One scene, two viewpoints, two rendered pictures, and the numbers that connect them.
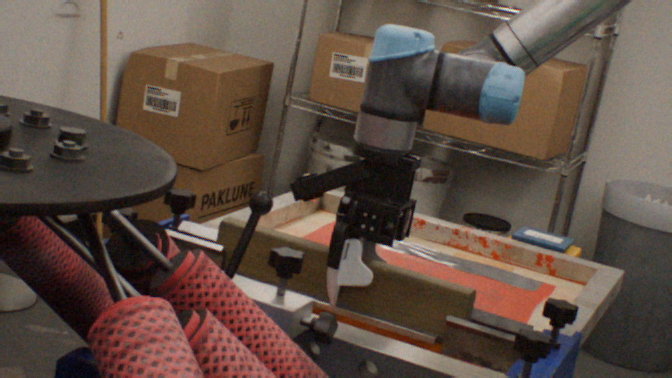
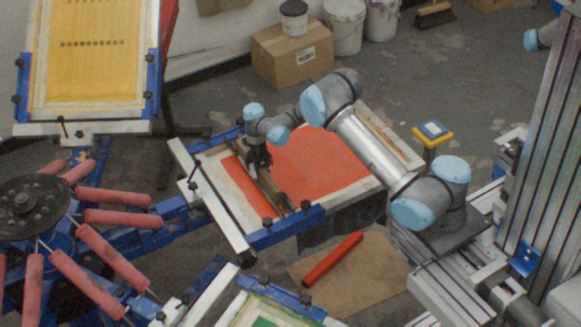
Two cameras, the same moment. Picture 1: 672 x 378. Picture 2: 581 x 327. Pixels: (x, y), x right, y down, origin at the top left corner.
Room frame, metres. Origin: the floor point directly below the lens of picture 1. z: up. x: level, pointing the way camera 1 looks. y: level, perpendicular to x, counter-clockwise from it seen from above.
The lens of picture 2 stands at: (0.34, -1.37, 2.80)
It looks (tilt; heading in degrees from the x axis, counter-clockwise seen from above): 45 degrees down; 44
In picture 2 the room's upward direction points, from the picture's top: 4 degrees counter-clockwise
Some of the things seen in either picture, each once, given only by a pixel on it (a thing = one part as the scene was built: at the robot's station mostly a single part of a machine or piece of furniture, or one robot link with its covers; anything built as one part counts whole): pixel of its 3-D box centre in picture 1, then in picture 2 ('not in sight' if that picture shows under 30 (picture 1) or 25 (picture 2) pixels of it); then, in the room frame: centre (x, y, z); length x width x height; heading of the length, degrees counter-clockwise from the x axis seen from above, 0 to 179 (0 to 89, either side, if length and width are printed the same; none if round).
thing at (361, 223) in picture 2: not in sight; (340, 212); (1.72, -0.28, 0.79); 0.46 x 0.09 x 0.33; 161
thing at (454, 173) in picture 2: not in sight; (448, 181); (1.58, -0.80, 1.42); 0.13 x 0.12 x 0.14; 176
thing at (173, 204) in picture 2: not in sight; (178, 205); (1.20, 0.09, 1.02); 0.17 x 0.06 x 0.05; 161
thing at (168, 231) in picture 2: not in sight; (213, 213); (1.32, 0.05, 0.89); 1.24 x 0.06 x 0.06; 161
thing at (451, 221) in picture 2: not in sight; (445, 205); (1.59, -0.80, 1.31); 0.15 x 0.15 x 0.10
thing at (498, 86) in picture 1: (476, 87); (276, 130); (1.53, -0.14, 1.30); 0.11 x 0.11 x 0.08; 86
